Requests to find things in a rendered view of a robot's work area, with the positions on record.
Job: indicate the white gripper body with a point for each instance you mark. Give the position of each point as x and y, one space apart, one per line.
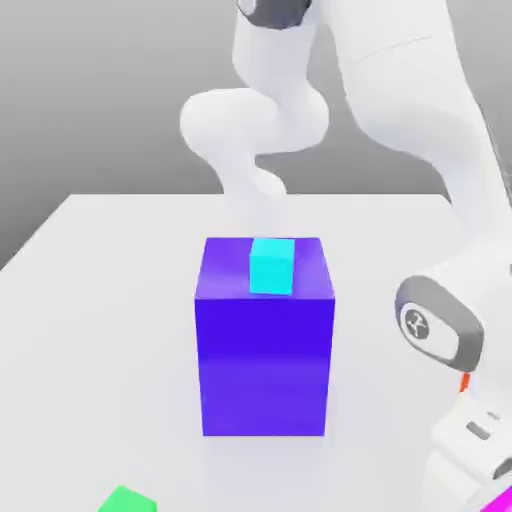
452 488

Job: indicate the small cyan cube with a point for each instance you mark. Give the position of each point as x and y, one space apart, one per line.
272 268

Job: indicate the large purple box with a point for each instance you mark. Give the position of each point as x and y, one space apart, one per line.
264 360

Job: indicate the small green cube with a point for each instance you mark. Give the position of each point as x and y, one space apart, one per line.
126 502

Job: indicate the small orange cube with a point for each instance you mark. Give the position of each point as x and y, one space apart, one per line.
464 382

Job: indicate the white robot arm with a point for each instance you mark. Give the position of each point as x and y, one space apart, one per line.
404 100

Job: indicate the small magenta cube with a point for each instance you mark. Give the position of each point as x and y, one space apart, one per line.
502 504

